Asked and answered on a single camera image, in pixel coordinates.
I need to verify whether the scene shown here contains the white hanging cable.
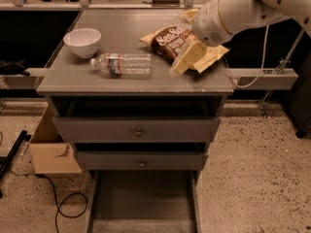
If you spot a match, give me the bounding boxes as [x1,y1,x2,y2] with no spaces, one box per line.
[231,24,272,89]

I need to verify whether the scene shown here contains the clear plastic water bottle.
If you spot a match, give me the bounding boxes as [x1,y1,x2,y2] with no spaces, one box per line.
[90,53,153,79]

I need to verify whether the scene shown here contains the grey top drawer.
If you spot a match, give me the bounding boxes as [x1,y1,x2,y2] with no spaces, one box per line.
[53,116,220,143]

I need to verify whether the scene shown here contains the black floor cable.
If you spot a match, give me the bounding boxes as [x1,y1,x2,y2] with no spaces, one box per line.
[7,167,89,233]

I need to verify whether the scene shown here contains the black cloth on rail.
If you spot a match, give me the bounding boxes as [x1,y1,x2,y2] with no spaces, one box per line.
[0,60,30,77]

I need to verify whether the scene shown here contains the black bar on floor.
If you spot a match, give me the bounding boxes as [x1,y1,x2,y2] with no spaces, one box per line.
[0,130,28,181]

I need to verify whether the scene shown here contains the cardboard box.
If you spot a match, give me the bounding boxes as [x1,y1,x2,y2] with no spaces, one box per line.
[29,107,82,175]

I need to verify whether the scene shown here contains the brown yellow chip bag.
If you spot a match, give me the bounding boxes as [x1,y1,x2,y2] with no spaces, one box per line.
[140,25,228,73]

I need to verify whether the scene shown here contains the white ceramic bowl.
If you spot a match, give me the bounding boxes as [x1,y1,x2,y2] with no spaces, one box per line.
[63,28,101,58]

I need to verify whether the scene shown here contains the black device on ledge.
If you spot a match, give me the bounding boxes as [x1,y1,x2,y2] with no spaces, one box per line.
[152,0,181,7]

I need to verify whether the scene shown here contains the grey middle drawer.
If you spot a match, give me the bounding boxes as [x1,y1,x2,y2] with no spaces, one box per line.
[76,151,207,171]

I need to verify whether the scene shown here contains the grey wooden drawer cabinet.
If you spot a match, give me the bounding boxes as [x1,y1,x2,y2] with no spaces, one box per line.
[36,8,234,173]

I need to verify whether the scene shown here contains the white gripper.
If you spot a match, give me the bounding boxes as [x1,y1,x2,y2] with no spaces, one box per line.
[169,0,233,77]

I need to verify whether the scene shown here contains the grey open bottom drawer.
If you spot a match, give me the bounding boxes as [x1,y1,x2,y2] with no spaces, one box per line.
[86,171,202,233]

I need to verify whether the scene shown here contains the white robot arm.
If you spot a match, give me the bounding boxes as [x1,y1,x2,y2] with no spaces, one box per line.
[169,0,311,77]

